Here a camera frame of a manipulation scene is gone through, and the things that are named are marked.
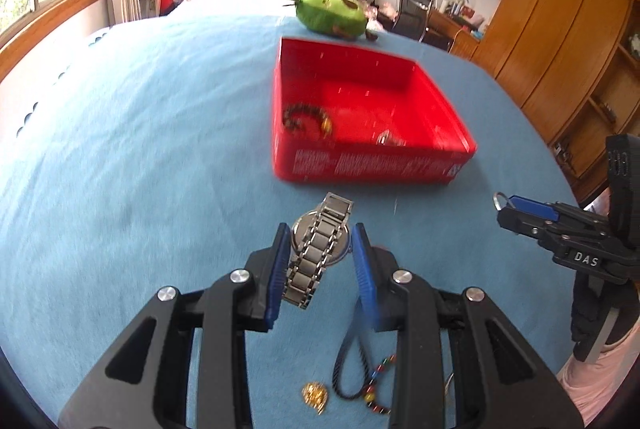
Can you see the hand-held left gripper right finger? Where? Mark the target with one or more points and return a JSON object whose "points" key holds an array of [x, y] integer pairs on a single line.
{"points": [[364, 279]]}

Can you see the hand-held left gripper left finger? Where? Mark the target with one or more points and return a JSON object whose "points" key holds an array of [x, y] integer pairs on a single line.
{"points": [[277, 279]]}

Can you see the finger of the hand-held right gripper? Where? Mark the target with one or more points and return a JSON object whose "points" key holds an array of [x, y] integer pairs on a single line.
{"points": [[532, 206], [522, 224]]}

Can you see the silver metal wristwatch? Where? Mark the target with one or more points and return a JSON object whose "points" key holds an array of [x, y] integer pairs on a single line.
{"points": [[302, 279]]}

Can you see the red plastic box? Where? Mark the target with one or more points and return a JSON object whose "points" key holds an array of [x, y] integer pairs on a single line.
{"points": [[375, 169]]}

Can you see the small gold pendant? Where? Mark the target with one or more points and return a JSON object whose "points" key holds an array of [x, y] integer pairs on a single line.
{"points": [[315, 396]]}

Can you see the silver bangle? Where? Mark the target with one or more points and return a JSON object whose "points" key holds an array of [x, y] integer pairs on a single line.
{"points": [[385, 138]]}

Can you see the blue blanket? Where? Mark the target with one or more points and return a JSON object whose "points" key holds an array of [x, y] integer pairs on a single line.
{"points": [[150, 159]]}

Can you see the person's pink clothing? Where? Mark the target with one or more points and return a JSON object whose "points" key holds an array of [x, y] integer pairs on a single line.
{"points": [[605, 384]]}

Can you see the wooden desk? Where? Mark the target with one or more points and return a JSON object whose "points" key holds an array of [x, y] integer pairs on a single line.
{"points": [[450, 31]]}

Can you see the wooden wardrobe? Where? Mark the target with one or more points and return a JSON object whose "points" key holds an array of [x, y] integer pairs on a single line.
{"points": [[560, 9]]}

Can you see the black office chair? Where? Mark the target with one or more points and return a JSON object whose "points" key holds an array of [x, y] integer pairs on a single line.
{"points": [[412, 9]]}

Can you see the green avocado plush toy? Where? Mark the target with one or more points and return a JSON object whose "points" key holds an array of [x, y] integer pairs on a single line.
{"points": [[330, 11]]}

